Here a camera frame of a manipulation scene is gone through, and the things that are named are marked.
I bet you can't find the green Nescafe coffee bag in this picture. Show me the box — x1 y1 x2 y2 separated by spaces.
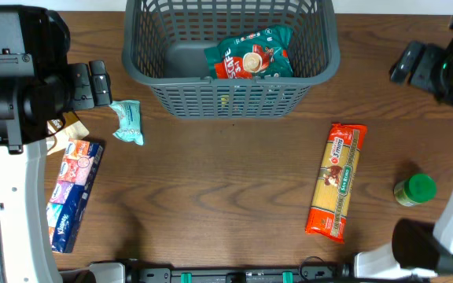
204 25 293 79

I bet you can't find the beige brown snack pouch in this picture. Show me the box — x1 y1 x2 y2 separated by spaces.
46 112 90 155

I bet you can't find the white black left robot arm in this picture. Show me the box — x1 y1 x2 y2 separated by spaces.
0 6 125 282

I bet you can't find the green lidded spice jar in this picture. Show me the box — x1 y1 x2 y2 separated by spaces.
393 174 437 207

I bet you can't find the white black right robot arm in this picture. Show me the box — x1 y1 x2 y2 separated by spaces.
337 18 453 282

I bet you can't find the blue Kleenex tissue multipack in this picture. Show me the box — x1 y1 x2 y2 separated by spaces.
46 139 104 253

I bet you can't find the orange San Remo spaghetti pack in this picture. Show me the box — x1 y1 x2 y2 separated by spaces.
305 123 367 244

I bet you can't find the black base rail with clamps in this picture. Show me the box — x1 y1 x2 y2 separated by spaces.
59 257 355 283

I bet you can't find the grey plastic mesh basket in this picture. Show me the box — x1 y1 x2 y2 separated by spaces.
122 0 340 119

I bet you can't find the teal wet wipes pack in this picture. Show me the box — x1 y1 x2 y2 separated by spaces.
109 100 144 145

